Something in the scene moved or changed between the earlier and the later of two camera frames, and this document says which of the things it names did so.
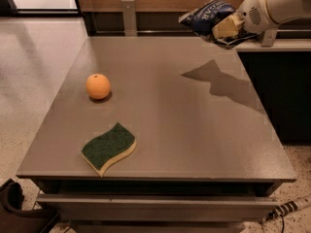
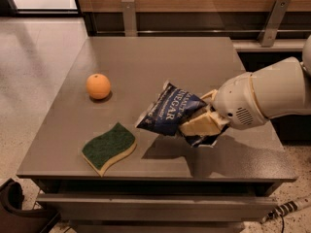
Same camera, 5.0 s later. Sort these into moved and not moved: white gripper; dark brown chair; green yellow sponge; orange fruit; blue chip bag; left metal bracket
Moved: white gripper; blue chip bag
Not moved: green yellow sponge; left metal bracket; orange fruit; dark brown chair
